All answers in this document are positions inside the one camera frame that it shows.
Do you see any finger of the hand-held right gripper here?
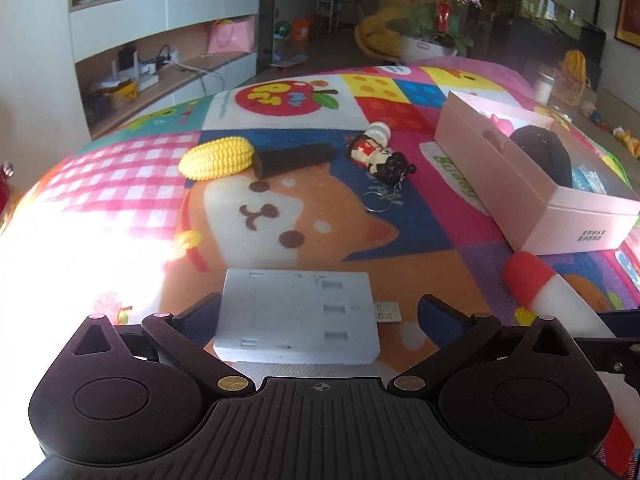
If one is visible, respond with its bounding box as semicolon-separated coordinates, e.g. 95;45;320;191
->
597;308;640;326
575;336;640;376

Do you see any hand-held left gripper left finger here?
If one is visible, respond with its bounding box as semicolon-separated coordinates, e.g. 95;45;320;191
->
66;292;256;396

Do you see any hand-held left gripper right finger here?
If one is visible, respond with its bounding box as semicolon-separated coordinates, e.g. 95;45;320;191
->
386;293;576;396

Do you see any white red foam rocket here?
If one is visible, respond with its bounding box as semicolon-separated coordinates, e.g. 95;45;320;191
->
502;251;640;478

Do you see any grey plastic device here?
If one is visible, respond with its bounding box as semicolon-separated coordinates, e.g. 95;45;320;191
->
212;268;403;365

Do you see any pink cardboard box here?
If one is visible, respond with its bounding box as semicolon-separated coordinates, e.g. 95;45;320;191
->
433;91;640;256

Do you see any yellow corn toy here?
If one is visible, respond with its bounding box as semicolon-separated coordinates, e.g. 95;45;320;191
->
178;136;257;182

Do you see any doll keychain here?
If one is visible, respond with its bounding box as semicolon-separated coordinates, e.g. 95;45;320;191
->
345;121;418;216

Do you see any black plush toy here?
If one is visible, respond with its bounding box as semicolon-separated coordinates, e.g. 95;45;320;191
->
509;126;573;188

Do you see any black cylinder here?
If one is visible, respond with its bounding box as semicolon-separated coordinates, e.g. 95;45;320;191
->
254;142;337;180

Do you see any colourful cartoon play mat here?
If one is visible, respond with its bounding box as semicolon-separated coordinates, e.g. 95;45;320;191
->
0;55;640;480

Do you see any orange plush toy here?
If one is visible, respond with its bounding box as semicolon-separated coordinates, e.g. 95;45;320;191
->
612;127;640;156

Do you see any beige sofa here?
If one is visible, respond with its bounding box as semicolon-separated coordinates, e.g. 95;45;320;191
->
595;90;640;181

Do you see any red object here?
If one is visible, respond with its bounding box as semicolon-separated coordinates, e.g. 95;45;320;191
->
0;160;16;221

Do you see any yellow box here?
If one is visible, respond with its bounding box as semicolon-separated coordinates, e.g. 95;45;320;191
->
97;80;138;111

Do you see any white jar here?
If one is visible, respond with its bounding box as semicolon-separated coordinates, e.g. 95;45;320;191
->
532;72;556;103

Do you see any yellow toy bag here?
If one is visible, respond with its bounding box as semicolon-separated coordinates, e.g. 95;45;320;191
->
552;50;591;106

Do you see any white power strip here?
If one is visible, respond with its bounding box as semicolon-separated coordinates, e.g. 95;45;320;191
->
140;50;181;78

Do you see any pink gift bag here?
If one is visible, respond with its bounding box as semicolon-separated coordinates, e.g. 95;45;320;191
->
207;19;255;56

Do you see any black aquarium cabinet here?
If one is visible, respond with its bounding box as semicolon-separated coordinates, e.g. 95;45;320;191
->
482;0;607;91

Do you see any large yellow plush toy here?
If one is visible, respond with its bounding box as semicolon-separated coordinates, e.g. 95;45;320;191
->
354;0;416;58

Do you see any orange bag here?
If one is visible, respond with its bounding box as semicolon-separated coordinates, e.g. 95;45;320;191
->
292;17;316;43

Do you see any framed red picture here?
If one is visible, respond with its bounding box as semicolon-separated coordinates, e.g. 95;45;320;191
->
615;0;640;43

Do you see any white stool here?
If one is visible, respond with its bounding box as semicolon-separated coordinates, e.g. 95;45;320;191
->
316;0;338;36

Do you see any white wall cabinet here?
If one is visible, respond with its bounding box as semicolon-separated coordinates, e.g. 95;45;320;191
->
67;0;261;136

